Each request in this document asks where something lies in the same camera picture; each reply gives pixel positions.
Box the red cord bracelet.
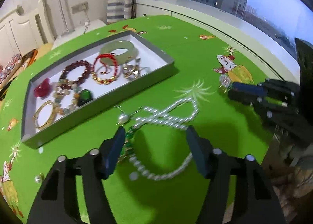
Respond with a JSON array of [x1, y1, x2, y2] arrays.
[[91, 52, 121, 86]]

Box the grey jewelry tray box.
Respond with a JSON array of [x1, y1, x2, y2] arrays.
[[21, 31, 175, 149]]

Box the white bed headboard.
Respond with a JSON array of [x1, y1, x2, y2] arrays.
[[0, 0, 55, 65]]

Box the gold interlocked rings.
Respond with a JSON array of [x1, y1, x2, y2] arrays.
[[121, 57, 150, 80]]

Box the green jade bangle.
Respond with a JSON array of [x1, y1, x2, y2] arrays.
[[99, 41, 138, 65]]

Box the red rose brooch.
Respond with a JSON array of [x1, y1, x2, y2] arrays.
[[34, 78, 51, 98]]

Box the dark red bead bracelet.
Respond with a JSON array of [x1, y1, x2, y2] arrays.
[[59, 60, 92, 90]]

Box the patterned pillow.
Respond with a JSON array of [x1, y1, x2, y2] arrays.
[[0, 53, 22, 87]]

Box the white window sill cabinet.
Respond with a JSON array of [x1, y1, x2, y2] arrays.
[[135, 0, 300, 83]]

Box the silver crystal brooch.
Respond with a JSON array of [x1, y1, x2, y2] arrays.
[[219, 74, 232, 90]]

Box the green gem pendant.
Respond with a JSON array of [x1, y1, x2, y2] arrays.
[[77, 89, 93, 107]]

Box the green cartoon tablecloth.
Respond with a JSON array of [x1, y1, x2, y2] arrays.
[[0, 14, 284, 224]]

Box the white nightstand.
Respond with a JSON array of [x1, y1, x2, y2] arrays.
[[52, 19, 107, 50]]

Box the black orange striped cloth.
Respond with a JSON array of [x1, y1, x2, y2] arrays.
[[1, 49, 38, 101]]

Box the wall power socket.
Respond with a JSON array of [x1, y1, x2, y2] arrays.
[[71, 1, 89, 14]]

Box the white pearl necklace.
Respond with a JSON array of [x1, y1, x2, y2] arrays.
[[128, 96, 199, 182]]

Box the multicolour stone bead bracelet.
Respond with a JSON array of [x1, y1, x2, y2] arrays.
[[51, 79, 81, 115]]

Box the gold bangle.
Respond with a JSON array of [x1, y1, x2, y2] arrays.
[[33, 100, 58, 130]]

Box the thin white desk lamp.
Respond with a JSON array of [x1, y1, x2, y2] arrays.
[[58, 0, 74, 37]]

